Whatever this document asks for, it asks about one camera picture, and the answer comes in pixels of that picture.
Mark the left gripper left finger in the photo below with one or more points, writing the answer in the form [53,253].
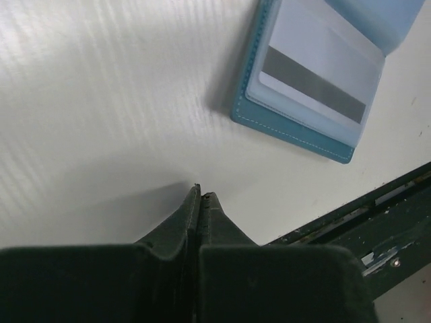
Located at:
[150,280]

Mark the blue card holder wallet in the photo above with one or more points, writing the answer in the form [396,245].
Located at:
[384,23]

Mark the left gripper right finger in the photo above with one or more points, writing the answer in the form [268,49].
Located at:
[239,281]

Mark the silver card with black stripe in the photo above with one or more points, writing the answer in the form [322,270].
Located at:
[320,60]

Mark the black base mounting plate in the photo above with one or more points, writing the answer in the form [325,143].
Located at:
[387,230]

